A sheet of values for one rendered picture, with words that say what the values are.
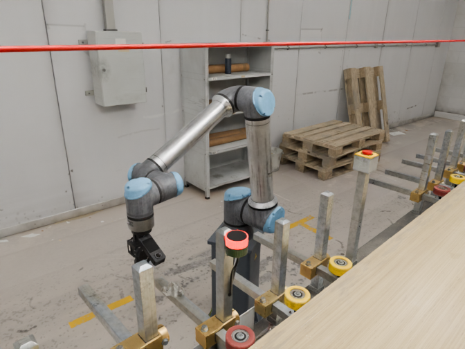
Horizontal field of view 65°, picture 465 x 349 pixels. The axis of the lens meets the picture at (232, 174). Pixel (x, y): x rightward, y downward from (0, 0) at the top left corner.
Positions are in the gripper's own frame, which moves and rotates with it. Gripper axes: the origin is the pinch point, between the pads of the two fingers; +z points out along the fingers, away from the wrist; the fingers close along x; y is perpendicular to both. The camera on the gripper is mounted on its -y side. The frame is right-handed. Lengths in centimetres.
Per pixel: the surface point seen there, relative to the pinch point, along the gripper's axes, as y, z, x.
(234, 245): -43, -33, -2
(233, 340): -47.7, -8.1, 2.4
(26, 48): -44, -81, 38
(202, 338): -37.6, -2.6, 4.9
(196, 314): -29.6, -3.4, 0.9
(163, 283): -10.5, -3.4, 0.2
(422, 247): -63, -7, -83
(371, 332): -71, -7, -28
